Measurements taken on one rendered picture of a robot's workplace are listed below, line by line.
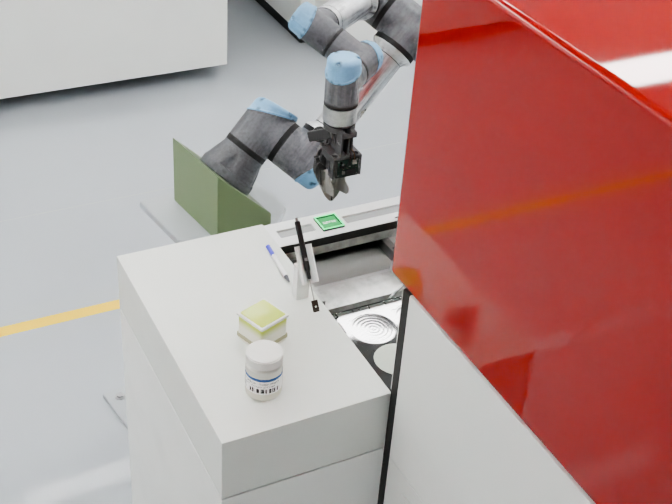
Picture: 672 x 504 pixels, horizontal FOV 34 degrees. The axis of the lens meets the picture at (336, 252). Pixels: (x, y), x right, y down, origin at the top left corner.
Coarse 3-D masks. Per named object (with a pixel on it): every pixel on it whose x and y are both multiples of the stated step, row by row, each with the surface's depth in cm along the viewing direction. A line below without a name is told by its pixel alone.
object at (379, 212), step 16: (352, 208) 265; (368, 208) 266; (384, 208) 267; (272, 224) 258; (288, 224) 258; (304, 224) 258; (352, 224) 260; (368, 224) 260; (288, 240) 253; (304, 240) 253
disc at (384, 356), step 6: (378, 348) 233; (384, 348) 233; (390, 348) 233; (378, 354) 231; (384, 354) 231; (390, 354) 231; (378, 360) 229; (384, 360) 230; (390, 360) 230; (378, 366) 228; (384, 366) 228; (390, 366) 228; (390, 372) 227
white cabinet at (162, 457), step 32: (128, 352) 253; (128, 384) 260; (160, 384) 232; (128, 416) 268; (160, 416) 237; (160, 448) 244; (192, 448) 218; (160, 480) 251; (192, 480) 224; (288, 480) 212; (320, 480) 217; (352, 480) 221
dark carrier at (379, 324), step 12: (360, 312) 242; (372, 312) 242; (384, 312) 243; (396, 312) 243; (348, 324) 238; (360, 324) 239; (372, 324) 239; (384, 324) 239; (396, 324) 239; (348, 336) 235; (360, 336) 236; (372, 336) 236; (384, 336) 236; (396, 336) 236; (360, 348) 232; (372, 348) 232; (372, 360) 229; (384, 372) 226
